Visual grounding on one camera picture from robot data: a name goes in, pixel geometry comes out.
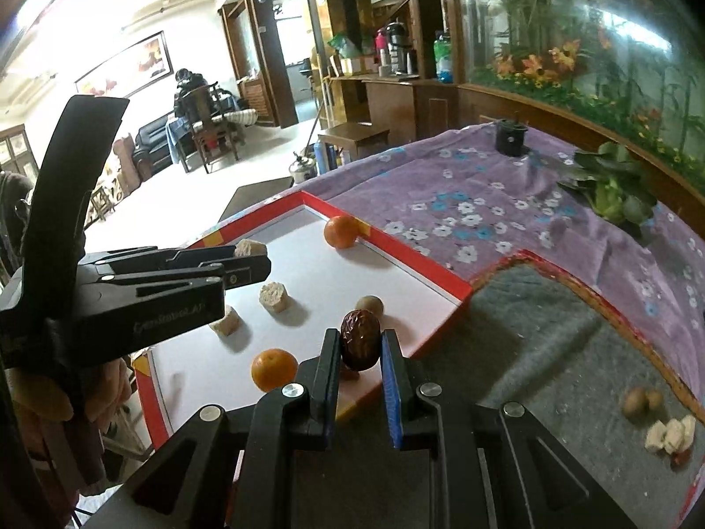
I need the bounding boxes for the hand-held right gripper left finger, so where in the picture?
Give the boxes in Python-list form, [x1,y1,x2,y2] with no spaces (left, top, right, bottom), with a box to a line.
[96,328,342,529]

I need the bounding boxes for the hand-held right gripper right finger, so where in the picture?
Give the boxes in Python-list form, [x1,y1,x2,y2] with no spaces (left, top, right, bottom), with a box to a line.
[380,329,640,529]

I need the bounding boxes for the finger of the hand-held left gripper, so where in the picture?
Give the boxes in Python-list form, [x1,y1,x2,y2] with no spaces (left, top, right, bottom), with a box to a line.
[93,256,274,291]
[82,244,243,277]

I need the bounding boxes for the red cardboard box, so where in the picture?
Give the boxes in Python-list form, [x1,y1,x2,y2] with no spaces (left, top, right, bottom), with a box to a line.
[132,190,475,450]

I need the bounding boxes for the orange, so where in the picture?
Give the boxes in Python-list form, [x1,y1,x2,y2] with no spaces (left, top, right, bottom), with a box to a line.
[251,348,298,392]
[323,215,361,250]

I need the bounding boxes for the dark doormat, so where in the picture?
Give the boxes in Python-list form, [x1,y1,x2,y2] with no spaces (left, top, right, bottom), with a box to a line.
[219,176,293,221]

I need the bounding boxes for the grey felt mat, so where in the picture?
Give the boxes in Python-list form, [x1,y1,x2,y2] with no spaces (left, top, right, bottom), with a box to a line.
[292,250,705,529]

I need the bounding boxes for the black sofa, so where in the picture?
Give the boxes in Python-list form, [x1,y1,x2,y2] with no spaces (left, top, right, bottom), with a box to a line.
[132,115,182,180]

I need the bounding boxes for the metal kettle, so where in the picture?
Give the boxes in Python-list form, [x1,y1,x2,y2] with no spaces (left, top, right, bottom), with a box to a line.
[289,151,317,184]

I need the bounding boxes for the wooden chair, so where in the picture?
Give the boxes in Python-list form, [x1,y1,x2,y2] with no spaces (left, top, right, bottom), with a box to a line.
[190,82,243,174]

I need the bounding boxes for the wooden stool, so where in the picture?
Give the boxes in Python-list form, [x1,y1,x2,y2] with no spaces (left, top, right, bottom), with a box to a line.
[318,121,391,160]

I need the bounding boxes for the green plastic bag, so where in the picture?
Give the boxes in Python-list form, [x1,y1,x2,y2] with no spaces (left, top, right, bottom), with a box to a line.
[329,30,364,59]

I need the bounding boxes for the black thermos flask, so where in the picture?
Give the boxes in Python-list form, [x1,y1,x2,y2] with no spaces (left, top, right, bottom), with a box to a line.
[384,22,408,75]

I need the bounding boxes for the black cup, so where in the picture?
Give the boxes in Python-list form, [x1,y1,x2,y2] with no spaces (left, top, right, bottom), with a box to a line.
[494,118,530,158]

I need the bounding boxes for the green plastic bottle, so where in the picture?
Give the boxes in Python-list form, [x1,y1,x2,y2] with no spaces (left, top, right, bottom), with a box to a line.
[434,30,455,83]

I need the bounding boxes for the green leafy plant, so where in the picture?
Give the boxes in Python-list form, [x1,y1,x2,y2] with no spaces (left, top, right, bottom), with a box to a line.
[557,140,659,225]

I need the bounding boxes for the glass cabinet with flowers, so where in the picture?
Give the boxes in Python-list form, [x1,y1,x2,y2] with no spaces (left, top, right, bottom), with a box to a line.
[446,0,705,221]

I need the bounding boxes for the wall painting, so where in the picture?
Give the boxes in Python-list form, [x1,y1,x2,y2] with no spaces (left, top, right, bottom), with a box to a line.
[74,30,171,97]

